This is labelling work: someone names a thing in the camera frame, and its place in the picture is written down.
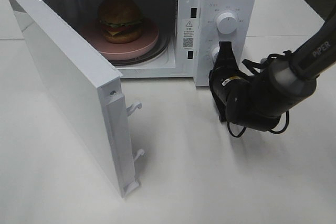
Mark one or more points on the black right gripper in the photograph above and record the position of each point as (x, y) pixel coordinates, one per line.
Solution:
(225, 64)

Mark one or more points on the white dial knob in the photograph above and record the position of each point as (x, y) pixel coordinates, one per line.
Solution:
(214, 53)
(227, 22)

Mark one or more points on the burger with lettuce and cheese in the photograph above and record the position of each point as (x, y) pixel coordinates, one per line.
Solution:
(120, 21)

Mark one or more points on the white microwave door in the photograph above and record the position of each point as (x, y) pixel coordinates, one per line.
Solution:
(85, 86)

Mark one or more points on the pink round plate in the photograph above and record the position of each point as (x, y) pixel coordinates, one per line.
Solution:
(116, 52)

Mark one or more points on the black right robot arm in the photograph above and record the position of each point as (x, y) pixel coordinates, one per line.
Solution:
(262, 100)

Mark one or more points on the white microwave oven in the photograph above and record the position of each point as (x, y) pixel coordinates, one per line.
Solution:
(190, 25)

